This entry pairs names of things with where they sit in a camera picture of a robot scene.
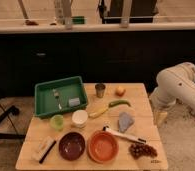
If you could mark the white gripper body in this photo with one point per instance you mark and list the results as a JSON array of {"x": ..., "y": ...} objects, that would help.
[{"x": 159, "y": 117}]

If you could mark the white paper cup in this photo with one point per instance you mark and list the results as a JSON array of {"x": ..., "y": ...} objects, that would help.
[{"x": 79, "y": 118}]

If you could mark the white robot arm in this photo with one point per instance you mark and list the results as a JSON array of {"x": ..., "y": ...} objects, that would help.
[{"x": 173, "y": 83}]

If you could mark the small metal cup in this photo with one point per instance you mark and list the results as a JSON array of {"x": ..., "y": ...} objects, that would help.
[{"x": 100, "y": 90}]

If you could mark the light green plastic cup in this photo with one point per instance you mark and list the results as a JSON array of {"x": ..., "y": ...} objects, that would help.
[{"x": 56, "y": 122}]

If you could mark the bunch of brown grapes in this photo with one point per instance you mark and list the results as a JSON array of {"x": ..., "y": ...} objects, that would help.
[{"x": 138, "y": 150}]

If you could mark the yellow-orange fruit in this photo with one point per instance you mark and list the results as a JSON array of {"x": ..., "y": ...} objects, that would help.
[{"x": 120, "y": 91}]

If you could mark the white black-tipped utensil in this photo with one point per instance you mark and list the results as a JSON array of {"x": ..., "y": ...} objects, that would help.
[{"x": 123, "y": 135}]

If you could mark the orange bowl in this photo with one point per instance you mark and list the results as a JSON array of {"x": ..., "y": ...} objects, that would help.
[{"x": 102, "y": 147}]

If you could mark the grey sponge block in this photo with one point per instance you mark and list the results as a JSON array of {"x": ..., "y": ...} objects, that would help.
[{"x": 73, "y": 102}]

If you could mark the dark purple bowl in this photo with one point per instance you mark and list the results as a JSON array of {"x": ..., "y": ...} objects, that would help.
[{"x": 71, "y": 146}]

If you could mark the small utensil in tray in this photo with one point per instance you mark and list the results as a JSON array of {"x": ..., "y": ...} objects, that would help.
[{"x": 57, "y": 97}]

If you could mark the green plastic tray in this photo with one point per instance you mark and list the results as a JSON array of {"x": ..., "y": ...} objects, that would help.
[{"x": 45, "y": 102}]

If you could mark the green container on counter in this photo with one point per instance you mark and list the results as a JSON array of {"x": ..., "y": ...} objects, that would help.
[{"x": 78, "y": 19}]

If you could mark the black chair base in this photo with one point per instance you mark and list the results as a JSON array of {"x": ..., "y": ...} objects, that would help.
[{"x": 4, "y": 118}]

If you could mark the white brush with black handle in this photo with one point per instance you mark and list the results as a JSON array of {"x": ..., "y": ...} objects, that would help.
[{"x": 43, "y": 149}]

